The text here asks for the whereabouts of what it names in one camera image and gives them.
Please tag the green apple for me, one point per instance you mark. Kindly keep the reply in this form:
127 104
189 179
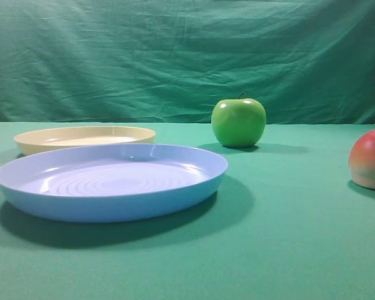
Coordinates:
238 123

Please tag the red yellow round bread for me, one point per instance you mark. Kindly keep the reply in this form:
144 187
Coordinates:
362 161

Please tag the yellow plastic plate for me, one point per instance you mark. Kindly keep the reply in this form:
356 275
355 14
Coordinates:
33 142

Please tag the green backdrop cloth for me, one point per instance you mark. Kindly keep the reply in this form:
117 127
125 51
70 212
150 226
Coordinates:
307 62

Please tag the green table cloth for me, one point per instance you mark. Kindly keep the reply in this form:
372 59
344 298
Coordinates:
287 223

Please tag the blue plastic plate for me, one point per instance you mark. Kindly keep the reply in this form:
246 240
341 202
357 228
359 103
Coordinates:
111 183

